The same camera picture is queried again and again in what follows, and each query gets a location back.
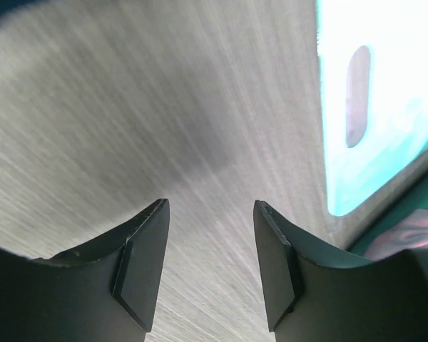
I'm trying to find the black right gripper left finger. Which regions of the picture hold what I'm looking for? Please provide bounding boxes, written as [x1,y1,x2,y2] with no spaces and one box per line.
[0,199,170,341]

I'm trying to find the teal plastic bin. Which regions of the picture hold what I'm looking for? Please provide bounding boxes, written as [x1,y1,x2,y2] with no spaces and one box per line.
[350,174,428,257]

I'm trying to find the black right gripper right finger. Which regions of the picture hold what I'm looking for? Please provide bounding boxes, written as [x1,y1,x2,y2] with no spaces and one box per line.
[253,200,428,341]

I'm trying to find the teal instruction mat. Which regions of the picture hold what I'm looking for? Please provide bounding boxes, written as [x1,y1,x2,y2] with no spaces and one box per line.
[316,1,428,217]

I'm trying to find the pink crumpled t shirt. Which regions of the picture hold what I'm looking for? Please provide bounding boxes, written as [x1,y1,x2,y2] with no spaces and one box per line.
[363,209,428,260]

